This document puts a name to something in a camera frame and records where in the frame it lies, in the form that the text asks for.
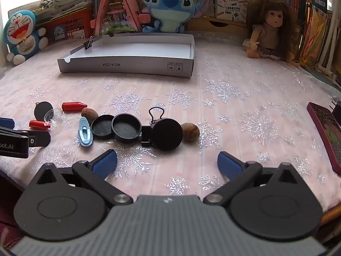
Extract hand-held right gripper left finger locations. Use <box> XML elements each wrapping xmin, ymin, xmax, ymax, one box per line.
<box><xmin>33</xmin><ymin>149</ymin><xmax>134</xmax><ymax>206</ymax></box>

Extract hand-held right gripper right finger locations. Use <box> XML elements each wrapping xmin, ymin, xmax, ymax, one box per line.
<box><xmin>203</xmin><ymin>151</ymin><xmax>305</xmax><ymax>206</ymax></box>

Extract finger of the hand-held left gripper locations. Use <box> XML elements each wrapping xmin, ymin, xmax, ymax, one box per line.
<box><xmin>0</xmin><ymin>117</ymin><xmax>28</xmax><ymax>137</ymax></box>
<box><xmin>27</xmin><ymin>131</ymin><xmax>51</xmax><ymax>148</ymax></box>

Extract clear suction cup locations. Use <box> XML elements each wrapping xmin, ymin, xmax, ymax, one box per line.
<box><xmin>43</xmin><ymin>111</ymin><xmax>58</xmax><ymax>125</ymax></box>

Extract black disc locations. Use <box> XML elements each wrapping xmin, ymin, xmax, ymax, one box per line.
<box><xmin>34</xmin><ymin>101</ymin><xmax>54</xmax><ymax>122</ymax></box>

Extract light blue hair clip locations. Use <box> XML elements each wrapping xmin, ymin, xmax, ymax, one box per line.
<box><xmin>78</xmin><ymin>116</ymin><xmax>94</xmax><ymax>147</ymax></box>

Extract black round lid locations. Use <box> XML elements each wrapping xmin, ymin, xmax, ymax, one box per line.
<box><xmin>91</xmin><ymin>115</ymin><xmax>116</xmax><ymax>139</ymax></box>
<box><xmin>150</xmin><ymin>119</ymin><xmax>183</xmax><ymax>151</ymax></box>
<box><xmin>111</xmin><ymin>113</ymin><xmax>142</xmax><ymax>143</ymax></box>

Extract large black binder clip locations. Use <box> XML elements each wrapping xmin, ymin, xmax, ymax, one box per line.
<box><xmin>141</xmin><ymin>107</ymin><xmax>167</xmax><ymax>147</ymax></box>

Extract brown hazelnut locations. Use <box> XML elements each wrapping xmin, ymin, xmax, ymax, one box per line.
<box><xmin>181</xmin><ymin>123</ymin><xmax>200</xmax><ymax>142</ymax></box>
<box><xmin>81</xmin><ymin>108</ymin><xmax>98</xmax><ymax>119</ymax></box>

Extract white cardboard box tray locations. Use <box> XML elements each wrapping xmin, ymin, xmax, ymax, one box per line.
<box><xmin>57</xmin><ymin>33</ymin><xmax>195</xmax><ymax>78</ymax></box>

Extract pink snowflake tablecloth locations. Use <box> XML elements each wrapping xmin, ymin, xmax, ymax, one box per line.
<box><xmin>0</xmin><ymin>29</ymin><xmax>341</xmax><ymax>211</ymax></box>

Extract blue cat plush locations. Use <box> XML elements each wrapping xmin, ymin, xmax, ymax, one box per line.
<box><xmin>3</xmin><ymin>10</ymin><xmax>49</xmax><ymax>66</ymax></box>

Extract small black binder clip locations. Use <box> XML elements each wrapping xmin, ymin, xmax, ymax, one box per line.
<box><xmin>81</xmin><ymin>36</ymin><xmax>94</xmax><ymax>51</ymax></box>

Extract red plastic crate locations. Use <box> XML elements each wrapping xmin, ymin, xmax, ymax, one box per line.
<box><xmin>36</xmin><ymin>7</ymin><xmax>94</xmax><ymax>44</ymax></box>

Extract wooden drawer shelf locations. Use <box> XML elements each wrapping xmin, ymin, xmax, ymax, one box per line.
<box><xmin>188</xmin><ymin>16</ymin><xmax>248</xmax><ymax>31</ymax></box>

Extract long-haired doll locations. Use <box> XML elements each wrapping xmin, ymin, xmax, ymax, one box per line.
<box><xmin>242</xmin><ymin>0</ymin><xmax>301</xmax><ymax>68</ymax></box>

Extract pink triangular house model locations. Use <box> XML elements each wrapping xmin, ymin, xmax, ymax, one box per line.
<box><xmin>91</xmin><ymin>0</ymin><xmax>152</xmax><ymax>39</ymax></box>

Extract shiny colourful folders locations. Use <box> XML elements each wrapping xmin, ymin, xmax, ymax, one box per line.
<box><xmin>301</xmin><ymin>3</ymin><xmax>332</xmax><ymax>67</ymax></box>

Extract printed white carton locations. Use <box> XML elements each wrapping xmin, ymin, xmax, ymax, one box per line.
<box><xmin>214</xmin><ymin>0</ymin><xmax>248</xmax><ymax>19</ymax></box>

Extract white pipe rack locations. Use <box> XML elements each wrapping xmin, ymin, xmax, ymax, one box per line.
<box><xmin>318</xmin><ymin>5</ymin><xmax>341</xmax><ymax>79</ymax></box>

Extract blue alien plush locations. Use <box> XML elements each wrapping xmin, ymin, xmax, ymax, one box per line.
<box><xmin>141</xmin><ymin>0</ymin><xmax>210</xmax><ymax>34</ymax></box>

